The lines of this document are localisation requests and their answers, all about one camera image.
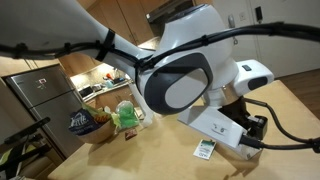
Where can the metal range hood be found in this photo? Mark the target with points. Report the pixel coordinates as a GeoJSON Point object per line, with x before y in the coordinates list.
{"type": "Point", "coordinates": [160, 10]}

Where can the black door lock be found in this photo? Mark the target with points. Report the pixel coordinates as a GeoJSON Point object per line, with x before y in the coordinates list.
{"type": "Point", "coordinates": [259, 13]}

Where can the translucent green plastic bag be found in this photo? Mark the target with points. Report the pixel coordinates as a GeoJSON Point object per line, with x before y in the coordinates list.
{"type": "Point", "coordinates": [126, 115]}

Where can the dark blue snack bag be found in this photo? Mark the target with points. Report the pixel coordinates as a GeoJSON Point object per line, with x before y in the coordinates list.
{"type": "Point", "coordinates": [80, 121]}

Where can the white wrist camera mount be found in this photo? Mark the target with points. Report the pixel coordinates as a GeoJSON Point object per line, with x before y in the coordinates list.
{"type": "Point", "coordinates": [206, 121]}

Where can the blue cardboard box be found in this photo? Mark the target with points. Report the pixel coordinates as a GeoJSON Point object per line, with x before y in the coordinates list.
{"type": "Point", "coordinates": [101, 116]}

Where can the white light switch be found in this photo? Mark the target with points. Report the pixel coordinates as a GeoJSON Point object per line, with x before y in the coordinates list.
{"type": "Point", "coordinates": [243, 16]}

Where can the small brown snack packet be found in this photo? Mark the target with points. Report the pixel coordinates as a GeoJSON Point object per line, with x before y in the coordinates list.
{"type": "Point", "coordinates": [130, 133]}

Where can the white Tazo tea box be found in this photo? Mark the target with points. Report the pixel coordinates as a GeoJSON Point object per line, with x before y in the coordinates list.
{"type": "Point", "coordinates": [248, 151]}

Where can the white green Tazo tea packet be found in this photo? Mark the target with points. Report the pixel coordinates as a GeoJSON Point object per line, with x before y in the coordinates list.
{"type": "Point", "coordinates": [205, 149]}

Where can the stainless steel refrigerator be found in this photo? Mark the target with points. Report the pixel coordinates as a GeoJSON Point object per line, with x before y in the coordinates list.
{"type": "Point", "coordinates": [50, 106]}

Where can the black toaster oven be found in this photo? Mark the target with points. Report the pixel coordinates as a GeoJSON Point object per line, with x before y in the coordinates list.
{"type": "Point", "coordinates": [86, 90]}

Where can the small fridge magnet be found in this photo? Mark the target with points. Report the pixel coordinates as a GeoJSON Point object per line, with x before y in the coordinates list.
{"type": "Point", "coordinates": [41, 81]}

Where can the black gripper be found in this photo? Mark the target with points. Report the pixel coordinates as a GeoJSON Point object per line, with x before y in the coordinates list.
{"type": "Point", "coordinates": [256, 125]}

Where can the white door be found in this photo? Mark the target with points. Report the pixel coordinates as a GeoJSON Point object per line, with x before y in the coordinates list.
{"type": "Point", "coordinates": [293, 50]}

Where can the white wall phone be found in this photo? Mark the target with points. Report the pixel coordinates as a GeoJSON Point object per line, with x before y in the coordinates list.
{"type": "Point", "coordinates": [231, 20]}

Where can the glass kettle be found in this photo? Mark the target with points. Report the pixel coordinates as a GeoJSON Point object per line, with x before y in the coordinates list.
{"type": "Point", "coordinates": [117, 73]}

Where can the wooden counter base cabinets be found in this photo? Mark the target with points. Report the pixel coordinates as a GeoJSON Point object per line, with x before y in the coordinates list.
{"type": "Point", "coordinates": [110, 96]}

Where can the wooden cabinet above refrigerator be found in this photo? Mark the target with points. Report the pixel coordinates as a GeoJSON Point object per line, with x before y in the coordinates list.
{"type": "Point", "coordinates": [16, 63]}

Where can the wooden bowl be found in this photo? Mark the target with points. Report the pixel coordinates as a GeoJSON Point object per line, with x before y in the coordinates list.
{"type": "Point", "coordinates": [96, 135]}

